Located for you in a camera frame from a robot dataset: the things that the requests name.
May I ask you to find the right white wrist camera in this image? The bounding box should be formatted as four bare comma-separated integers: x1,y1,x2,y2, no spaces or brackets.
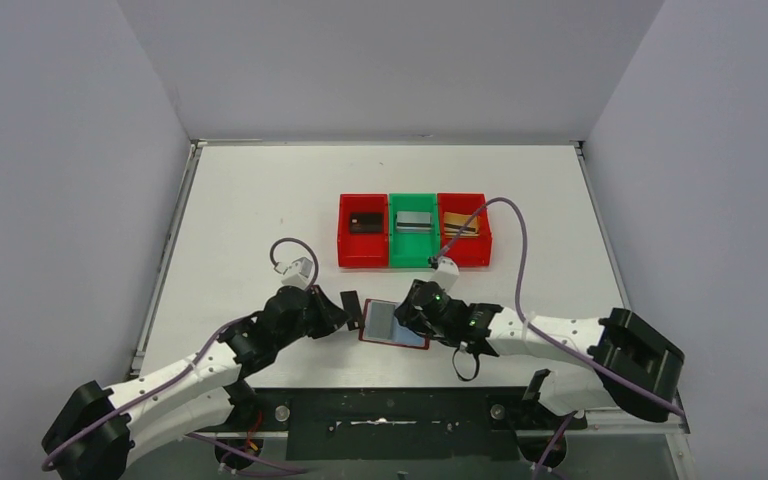
430,256,460,292

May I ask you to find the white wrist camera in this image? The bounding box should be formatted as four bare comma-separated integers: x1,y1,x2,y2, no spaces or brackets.
274,257,315,290
430,256,460,292

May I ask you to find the red bin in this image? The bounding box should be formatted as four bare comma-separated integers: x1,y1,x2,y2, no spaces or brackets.
437,193,493,268
337,193,389,268

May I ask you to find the black credit card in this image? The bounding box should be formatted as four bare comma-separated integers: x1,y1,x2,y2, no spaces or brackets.
348,211,384,235

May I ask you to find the red leather card holder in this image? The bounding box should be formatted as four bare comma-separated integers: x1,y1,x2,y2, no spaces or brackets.
358,299,430,350

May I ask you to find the left red bin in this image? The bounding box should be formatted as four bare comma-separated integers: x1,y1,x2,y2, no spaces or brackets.
337,193,389,268

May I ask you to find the dark grey card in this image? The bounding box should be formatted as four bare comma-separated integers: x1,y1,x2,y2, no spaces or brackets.
340,290,363,331

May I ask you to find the right red bin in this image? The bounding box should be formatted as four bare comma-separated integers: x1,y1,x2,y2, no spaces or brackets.
437,193,493,268

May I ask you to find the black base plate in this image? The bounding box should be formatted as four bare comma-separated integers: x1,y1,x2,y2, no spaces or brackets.
185,386,597,465

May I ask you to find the gold credit card in bin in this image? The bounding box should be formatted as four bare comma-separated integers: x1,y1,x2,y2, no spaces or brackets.
444,222,480,238

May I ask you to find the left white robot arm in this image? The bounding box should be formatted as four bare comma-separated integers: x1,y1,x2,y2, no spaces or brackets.
42,286,350,479

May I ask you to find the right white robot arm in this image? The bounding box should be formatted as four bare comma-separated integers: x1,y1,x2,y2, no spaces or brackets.
395,280,685,427

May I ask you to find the green middle bin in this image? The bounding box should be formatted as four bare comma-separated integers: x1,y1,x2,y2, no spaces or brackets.
388,193,441,269

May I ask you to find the silver credit card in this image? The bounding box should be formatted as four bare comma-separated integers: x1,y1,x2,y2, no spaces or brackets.
395,210,433,233

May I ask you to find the gold VIP card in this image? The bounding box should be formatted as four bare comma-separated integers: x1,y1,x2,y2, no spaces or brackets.
443,212,480,231

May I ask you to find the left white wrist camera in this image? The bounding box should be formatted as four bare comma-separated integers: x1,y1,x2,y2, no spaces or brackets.
274,257,315,290

